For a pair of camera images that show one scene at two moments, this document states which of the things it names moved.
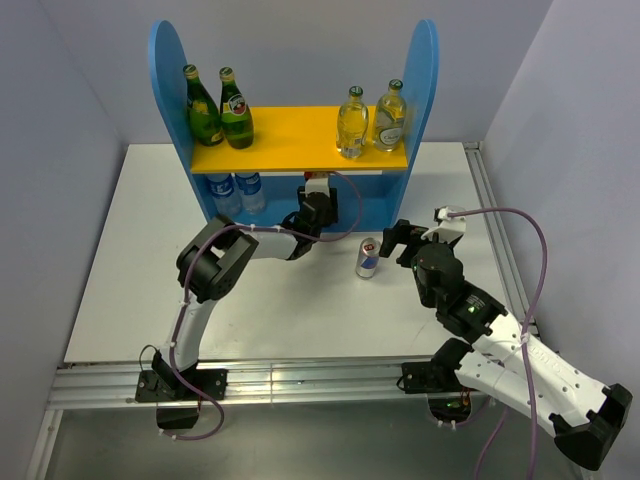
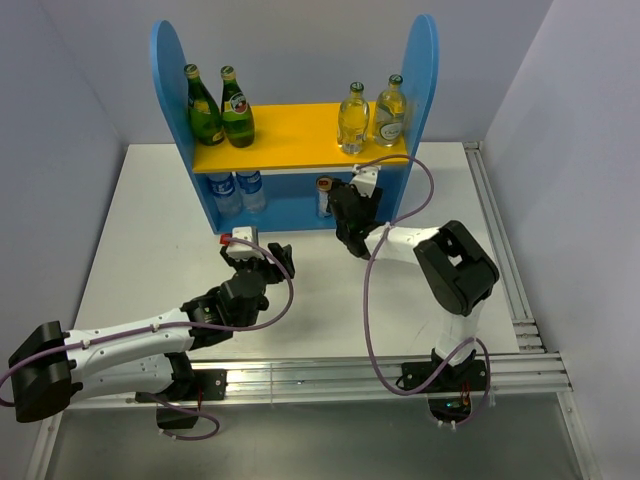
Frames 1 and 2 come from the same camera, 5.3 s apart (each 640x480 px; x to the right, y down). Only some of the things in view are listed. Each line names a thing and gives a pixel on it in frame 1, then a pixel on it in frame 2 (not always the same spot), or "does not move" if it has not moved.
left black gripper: [332, 213] -> [273, 274]
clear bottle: [390, 118] does not move
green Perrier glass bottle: [236, 112] does not move
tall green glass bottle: [203, 111] does not move
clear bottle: [352, 127] does not move
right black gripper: [402, 232] -> [373, 204]
